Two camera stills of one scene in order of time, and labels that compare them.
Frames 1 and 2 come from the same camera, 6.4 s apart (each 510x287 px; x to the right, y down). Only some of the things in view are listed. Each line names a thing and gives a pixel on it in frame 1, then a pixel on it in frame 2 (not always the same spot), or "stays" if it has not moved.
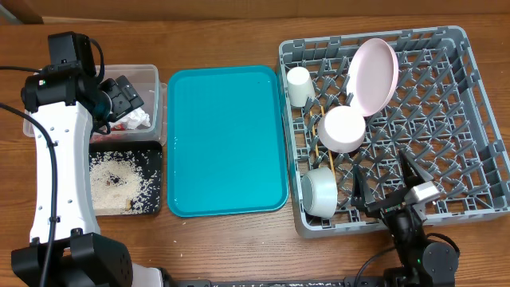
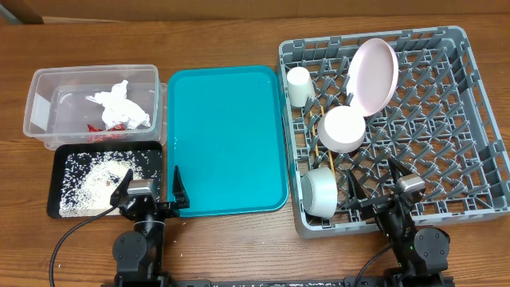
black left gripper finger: x=121 y=104 → x=178 y=190
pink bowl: x=341 y=129 stays
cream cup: x=300 y=85 stays
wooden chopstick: x=314 y=135 stays
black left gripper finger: x=130 y=92 → x=122 y=189
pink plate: x=372 y=76 stays
